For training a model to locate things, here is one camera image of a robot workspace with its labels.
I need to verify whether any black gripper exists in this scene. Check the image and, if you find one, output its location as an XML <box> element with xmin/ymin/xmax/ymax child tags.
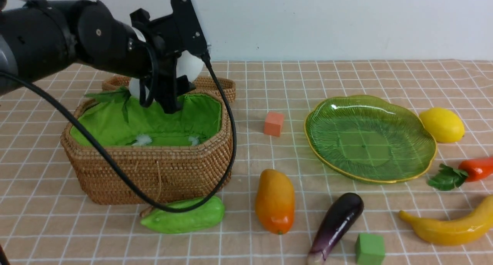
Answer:
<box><xmin>125</xmin><ymin>9</ymin><xmax>196</xmax><ymax>114</ymax></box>

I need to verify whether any white radish with leaves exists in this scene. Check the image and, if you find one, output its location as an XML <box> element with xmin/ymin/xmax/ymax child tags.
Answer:
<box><xmin>79</xmin><ymin>25</ymin><xmax>203</xmax><ymax>110</ymax></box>

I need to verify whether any green cucumber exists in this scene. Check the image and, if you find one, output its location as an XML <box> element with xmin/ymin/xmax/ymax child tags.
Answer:
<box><xmin>140</xmin><ymin>196</ymin><xmax>225</xmax><ymax>235</ymax></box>

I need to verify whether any orange yellow mango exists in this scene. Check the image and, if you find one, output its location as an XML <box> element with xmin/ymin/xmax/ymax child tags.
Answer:
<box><xmin>255</xmin><ymin>169</ymin><xmax>295</xmax><ymax>235</ymax></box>

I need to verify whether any purple eggplant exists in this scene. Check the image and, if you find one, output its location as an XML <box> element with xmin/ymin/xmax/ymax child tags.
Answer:
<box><xmin>306</xmin><ymin>193</ymin><xmax>364</xmax><ymax>265</ymax></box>

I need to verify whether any yellow lemon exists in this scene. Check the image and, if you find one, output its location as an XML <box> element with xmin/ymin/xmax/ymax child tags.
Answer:
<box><xmin>418</xmin><ymin>107</ymin><xmax>465</xmax><ymax>143</ymax></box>

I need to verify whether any orange carrot with leaves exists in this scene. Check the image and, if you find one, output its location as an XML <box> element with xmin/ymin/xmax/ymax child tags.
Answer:
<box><xmin>427</xmin><ymin>157</ymin><xmax>493</xmax><ymax>191</ymax></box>

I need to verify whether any yellow banana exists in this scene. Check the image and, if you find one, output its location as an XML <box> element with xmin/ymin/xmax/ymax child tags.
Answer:
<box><xmin>398</xmin><ymin>195</ymin><xmax>493</xmax><ymax>246</ymax></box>

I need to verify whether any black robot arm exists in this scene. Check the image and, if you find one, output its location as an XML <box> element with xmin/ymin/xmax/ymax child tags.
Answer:
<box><xmin>0</xmin><ymin>0</ymin><xmax>208</xmax><ymax>114</ymax></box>

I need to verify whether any woven wicker basket lid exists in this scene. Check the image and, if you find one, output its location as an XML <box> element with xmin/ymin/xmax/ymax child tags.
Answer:
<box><xmin>102</xmin><ymin>75</ymin><xmax>236</xmax><ymax>104</ymax></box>

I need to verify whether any woven wicker basket green lining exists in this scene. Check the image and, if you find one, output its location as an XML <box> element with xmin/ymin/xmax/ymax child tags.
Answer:
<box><xmin>60</xmin><ymin>89</ymin><xmax>233</xmax><ymax>205</ymax></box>

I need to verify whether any orange foam cube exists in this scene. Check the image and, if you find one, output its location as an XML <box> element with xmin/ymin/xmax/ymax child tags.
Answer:
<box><xmin>263</xmin><ymin>112</ymin><xmax>285</xmax><ymax>137</ymax></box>

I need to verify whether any beige checkered tablecloth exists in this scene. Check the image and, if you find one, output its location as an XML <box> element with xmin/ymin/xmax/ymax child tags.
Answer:
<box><xmin>0</xmin><ymin>59</ymin><xmax>493</xmax><ymax>265</ymax></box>

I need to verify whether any green leaf glass plate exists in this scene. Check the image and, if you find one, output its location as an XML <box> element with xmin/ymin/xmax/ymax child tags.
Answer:
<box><xmin>304</xmin><ymin>95</ymin><xmax>437</xmax><ymax>184</ymax></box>

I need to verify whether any green foam cube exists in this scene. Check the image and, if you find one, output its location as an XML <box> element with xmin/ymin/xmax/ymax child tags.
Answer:
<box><xmin>355</xmin><ymin>232</ymin><xmax>386</xmax><ymax>265</ymax></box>

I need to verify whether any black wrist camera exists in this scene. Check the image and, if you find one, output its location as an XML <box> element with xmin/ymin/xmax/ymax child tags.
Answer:
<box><xmin>170</xmin><ymin>0</ymin><xmax>211</xmax><ymax>57</ymax></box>

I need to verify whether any black cable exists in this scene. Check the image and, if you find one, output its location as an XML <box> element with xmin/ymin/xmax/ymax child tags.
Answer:
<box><xmin>0</xmin><ymin>53</ymin><xmax>238</xmax><ymax>213</ymax></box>

